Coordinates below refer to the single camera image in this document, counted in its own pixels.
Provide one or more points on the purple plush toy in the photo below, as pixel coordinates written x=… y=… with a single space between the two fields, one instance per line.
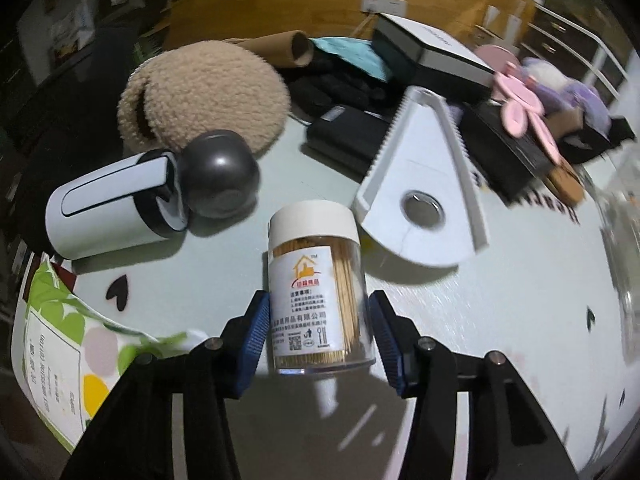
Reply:
x=559 y=92

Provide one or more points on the round wooden coaster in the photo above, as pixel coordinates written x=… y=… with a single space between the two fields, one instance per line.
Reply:
x=563 y=182

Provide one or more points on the teal cloth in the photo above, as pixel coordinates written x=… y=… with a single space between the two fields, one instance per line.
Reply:
x=357 y=52

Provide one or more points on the black power bank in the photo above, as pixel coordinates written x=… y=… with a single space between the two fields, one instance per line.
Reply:
x=348 y=136

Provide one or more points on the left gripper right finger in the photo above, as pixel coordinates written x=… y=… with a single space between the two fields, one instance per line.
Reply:
x=510 y=435

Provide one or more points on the white wall socket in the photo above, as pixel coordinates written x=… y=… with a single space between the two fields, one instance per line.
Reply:
x=394 y=7

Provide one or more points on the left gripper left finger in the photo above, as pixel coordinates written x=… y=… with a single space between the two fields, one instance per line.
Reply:
x=166 y=418

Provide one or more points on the floral green packet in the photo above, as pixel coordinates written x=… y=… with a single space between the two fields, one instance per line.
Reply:
x=72 y=354

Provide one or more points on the cardboard tube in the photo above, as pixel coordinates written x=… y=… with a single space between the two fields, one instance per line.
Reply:
x=282 y=50

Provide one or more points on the pink bunny hand mirror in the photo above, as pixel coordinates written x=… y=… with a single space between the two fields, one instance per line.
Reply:
x=522 y=110

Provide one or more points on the white wedge-shaped plastic holder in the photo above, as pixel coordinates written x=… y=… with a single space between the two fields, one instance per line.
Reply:
x=418 y=199

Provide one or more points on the toothpick jar white lid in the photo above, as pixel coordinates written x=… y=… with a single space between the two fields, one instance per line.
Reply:
x=318 y=296

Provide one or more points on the pink round mirror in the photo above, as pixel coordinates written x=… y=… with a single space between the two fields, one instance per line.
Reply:
x=497 y=57

